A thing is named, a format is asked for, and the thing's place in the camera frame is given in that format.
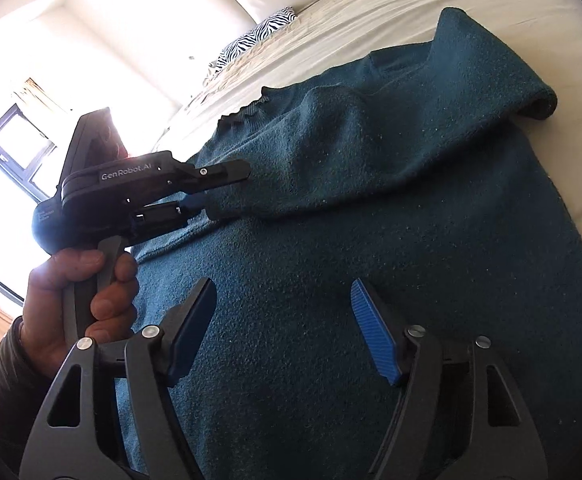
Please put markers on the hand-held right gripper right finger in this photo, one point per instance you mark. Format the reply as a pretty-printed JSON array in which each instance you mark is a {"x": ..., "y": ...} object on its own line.
[{"x": 371, "y": 330}]

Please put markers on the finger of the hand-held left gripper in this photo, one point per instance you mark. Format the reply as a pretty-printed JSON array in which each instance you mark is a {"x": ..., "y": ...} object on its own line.
[
  {"x": 216, "y": 172},
  {"x": 171, "y": 215}
]

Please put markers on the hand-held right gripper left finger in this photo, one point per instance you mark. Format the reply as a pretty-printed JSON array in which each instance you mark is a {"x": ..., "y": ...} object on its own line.
[{"x": 191, "y": 332}]

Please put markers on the dark teal knit sweater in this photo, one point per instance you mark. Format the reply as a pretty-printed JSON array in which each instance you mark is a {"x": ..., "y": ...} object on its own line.
[{"x": 321, "y": 210}]

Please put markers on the person's left forearm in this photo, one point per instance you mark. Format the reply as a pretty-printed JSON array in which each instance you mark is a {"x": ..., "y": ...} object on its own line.
[{"x": 1, "y": 395}]

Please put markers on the person's left hand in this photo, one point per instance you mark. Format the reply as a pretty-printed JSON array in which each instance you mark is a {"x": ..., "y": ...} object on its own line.
[{"x": 46, "y": 310}]

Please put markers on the dark framed window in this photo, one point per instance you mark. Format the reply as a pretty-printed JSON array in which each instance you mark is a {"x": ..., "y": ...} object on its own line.
[{"x": 21, "y": 160}]

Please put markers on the zebra print pillow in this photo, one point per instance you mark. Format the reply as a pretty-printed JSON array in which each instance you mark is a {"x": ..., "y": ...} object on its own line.
[{"x": 256, "y": 35}]

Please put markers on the bed with beige sheet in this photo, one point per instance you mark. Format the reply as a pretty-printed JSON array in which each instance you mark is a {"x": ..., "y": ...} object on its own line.
[{"x": 371, "y": 25}]

